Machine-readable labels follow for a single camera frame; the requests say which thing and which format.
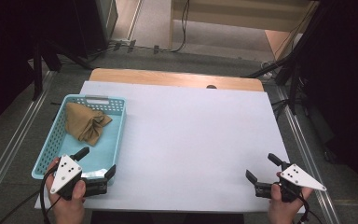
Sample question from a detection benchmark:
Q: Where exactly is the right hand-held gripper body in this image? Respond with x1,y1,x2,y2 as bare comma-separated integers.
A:
254,163,327,203

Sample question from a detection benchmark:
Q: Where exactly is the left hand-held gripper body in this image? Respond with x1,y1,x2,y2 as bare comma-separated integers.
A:
49,154,109,201

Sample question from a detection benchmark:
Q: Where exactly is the light blue plastic basket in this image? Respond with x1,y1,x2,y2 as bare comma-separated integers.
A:
31,93,128,187

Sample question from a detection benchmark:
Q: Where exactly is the tan cloth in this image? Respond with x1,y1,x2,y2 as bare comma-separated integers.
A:
64,102,114,147

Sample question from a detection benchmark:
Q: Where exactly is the person's left hand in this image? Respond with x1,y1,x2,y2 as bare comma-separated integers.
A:
45,157,87,224

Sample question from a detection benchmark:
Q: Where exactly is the person's right hand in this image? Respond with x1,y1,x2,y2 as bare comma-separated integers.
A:
267,182,314,224

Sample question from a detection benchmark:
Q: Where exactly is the white table sheet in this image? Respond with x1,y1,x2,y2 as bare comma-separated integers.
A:
34,80,306,214

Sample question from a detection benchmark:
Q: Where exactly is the black metal stand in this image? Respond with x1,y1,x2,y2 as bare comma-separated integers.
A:
27,40,94,101
241,0,334,116

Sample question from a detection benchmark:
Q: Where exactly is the wooden table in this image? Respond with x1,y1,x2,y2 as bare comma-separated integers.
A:
88,67,265,92

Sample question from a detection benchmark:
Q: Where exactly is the dark curtain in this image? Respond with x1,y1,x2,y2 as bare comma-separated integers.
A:
0,0,85,138
297,0,358,209

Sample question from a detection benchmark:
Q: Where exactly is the dark cabinet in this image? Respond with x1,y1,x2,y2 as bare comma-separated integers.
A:
71,0,119,59

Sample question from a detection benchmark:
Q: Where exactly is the beige wooden furniture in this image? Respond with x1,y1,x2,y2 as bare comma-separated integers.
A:
168,0,321,62

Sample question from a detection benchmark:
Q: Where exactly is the metal floor rail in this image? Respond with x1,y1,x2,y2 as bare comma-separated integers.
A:
0,70,57,216
274,85,341,224

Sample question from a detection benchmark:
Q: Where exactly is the thick black gripper cable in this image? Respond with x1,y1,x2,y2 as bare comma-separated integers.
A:
39,169,60,224

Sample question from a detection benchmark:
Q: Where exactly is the thin black cable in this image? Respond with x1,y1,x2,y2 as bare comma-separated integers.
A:
0,189,41,224

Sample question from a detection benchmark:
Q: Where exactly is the black hanging cable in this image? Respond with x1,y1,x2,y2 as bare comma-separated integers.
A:
167,0,191,54

